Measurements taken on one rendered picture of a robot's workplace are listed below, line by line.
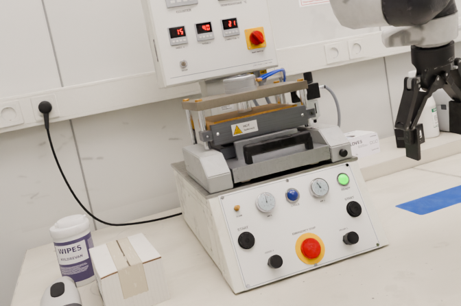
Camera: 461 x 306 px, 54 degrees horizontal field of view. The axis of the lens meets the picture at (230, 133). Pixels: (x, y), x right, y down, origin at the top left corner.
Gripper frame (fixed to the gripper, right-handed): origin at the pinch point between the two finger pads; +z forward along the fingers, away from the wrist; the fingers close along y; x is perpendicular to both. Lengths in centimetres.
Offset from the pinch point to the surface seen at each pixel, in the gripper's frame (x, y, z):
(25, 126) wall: 86, -67, -8
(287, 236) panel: 9.5, -33.1, 10.1
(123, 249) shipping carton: 30, -61, 9
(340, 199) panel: 8.9, -19.0, 8.5
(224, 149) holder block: 29.9, -32.4, -2.8
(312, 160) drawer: 14.8, -20.1, 0.4
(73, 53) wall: 93, -46, -23
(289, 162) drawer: 16.1, -25.1, -0.7
